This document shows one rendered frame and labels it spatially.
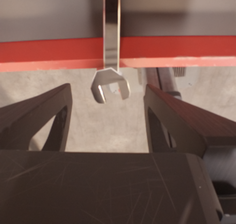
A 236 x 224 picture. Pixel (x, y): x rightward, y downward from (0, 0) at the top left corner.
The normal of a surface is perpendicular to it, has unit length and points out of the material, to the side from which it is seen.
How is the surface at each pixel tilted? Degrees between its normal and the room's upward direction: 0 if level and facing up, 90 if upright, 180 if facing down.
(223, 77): 0
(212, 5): 0
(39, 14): 0
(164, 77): 90
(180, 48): 90
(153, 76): 90
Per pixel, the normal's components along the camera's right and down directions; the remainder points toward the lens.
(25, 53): -0.04, -0.65
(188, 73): 0.00, 0.76
